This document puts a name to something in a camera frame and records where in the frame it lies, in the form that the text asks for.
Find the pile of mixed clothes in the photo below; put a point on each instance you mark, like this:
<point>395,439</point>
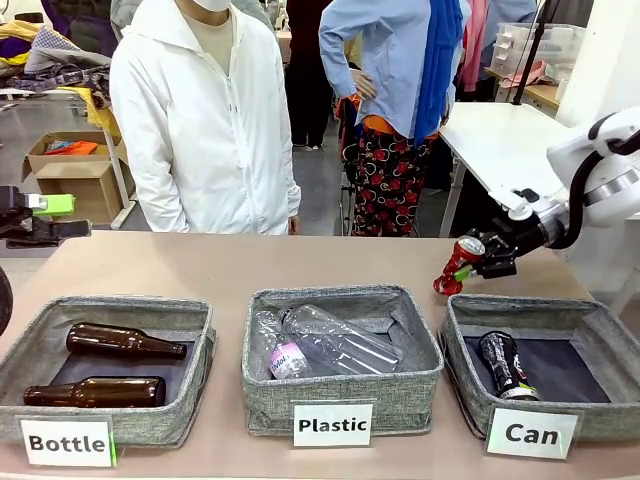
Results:
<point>55,55</point>

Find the blue scarf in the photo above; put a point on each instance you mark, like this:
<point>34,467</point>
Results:
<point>440,75</point>

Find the white Can label sign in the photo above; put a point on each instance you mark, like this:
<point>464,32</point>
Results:
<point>532,417</point>

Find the open cardboard box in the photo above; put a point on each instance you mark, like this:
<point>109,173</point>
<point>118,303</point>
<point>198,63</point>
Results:
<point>75,180</point>

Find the white metal table frame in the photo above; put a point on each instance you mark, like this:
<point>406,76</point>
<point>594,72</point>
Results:
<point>120,175</point>

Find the clear plastic storage bins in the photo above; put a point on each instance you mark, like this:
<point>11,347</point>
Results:
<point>550,42</point>

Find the brown glass bottle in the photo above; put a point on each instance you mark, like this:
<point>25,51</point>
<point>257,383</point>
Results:
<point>110,340</point>
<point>115,392</point>

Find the yellow cloth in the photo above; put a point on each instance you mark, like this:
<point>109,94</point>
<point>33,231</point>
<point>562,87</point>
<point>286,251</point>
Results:
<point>102,115</point>

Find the person in white jacket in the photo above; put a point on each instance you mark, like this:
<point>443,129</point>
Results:
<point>210,125</point>

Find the grey fabric basket Plastic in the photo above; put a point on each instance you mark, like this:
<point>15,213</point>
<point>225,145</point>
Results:
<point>415,400</point>

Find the crushed black drink can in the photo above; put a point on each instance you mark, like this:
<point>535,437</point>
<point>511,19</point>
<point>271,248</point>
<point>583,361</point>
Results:
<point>505,365</point>

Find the white face mask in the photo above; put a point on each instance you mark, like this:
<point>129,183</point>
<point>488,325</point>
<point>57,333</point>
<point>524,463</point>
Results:
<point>212,4</point>

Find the black red floral trousers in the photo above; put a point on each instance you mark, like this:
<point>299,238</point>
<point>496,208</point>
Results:
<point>390,185</point>

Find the clear bottle pink label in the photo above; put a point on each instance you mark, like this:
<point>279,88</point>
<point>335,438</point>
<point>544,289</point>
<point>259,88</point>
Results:
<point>287,362</point>

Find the grey fabric basket Bottle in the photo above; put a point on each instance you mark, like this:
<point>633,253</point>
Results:
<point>160,425</point>

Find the wooden table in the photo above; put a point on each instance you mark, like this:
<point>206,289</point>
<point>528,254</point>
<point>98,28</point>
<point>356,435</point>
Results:
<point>540,95</point>

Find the person's left hand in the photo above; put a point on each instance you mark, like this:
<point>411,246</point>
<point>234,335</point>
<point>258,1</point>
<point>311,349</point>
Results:
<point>294,225</point>

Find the pink hanging garment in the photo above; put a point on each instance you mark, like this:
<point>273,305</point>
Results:
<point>472,45</point>

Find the white Plastic label sign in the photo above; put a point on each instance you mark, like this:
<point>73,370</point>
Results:
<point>332,411</point>

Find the person's left forearm white sleeve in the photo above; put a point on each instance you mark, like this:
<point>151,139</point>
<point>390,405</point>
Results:
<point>287,190</point>

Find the white Bottle label sign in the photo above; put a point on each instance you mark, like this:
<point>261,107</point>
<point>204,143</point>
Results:
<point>65,426</point>

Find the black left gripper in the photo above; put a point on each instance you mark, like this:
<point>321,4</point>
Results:
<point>12,205</point>

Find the person's right forearm white sleeve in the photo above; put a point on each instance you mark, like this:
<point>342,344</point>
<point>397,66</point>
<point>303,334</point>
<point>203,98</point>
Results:
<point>160,200</point>

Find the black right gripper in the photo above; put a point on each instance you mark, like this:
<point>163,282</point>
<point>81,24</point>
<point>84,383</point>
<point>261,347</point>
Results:
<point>525,237</point>

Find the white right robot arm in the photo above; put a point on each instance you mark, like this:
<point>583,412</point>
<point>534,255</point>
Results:
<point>615,195</point>

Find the orange cloth at waist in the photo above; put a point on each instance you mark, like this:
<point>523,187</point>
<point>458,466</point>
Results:
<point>375,124</point>

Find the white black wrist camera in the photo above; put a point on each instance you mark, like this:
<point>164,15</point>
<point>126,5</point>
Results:
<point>522,202</point>

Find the figure in blue shirt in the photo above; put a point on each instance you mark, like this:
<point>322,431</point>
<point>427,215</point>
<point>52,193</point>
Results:
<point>370,45</point>

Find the black metal stand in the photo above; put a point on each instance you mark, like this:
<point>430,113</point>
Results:
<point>348,185</point>

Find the black pole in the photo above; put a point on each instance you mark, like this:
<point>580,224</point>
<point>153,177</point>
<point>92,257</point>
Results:
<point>535,50</point>

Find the blue shirt figure's hand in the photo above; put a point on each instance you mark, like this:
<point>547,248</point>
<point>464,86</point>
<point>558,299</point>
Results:
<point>365,85</point>

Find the large clear plastic bottle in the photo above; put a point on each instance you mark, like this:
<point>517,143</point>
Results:
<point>345,340</point>

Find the orange cloth in box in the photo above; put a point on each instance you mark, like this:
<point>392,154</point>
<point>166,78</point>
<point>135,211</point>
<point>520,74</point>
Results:
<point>75,147</point>

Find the crushed red drink can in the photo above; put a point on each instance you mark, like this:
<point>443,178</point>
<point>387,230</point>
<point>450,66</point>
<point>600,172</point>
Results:
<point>457,265</point>

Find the white table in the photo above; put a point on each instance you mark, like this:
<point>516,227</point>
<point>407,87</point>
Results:
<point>500,150</point>

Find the grey fabric basket Can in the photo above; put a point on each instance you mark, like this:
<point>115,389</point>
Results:
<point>610,420</point>

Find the person in dark clothes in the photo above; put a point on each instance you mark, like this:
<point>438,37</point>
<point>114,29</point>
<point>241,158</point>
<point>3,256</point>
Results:
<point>307,90</point>

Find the pink cloth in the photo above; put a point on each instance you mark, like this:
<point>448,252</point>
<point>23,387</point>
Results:
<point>530,74</point>

